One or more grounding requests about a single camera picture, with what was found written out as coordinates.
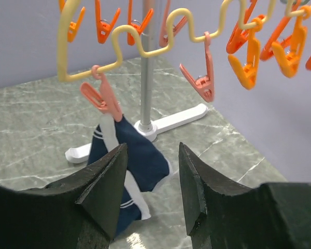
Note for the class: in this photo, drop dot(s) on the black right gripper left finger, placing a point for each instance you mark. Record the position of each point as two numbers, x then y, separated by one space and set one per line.
78 211

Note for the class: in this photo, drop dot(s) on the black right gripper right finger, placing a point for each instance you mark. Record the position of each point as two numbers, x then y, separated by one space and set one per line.
221 213

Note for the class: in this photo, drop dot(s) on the pink end clothespin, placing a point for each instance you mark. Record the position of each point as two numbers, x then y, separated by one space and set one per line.
103 99

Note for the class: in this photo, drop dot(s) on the metal clothes rack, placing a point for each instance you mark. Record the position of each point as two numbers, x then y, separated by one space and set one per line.
141 36

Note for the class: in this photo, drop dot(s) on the orange yellow clothespin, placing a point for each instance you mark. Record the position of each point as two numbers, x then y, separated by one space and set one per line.
289 62
247 74

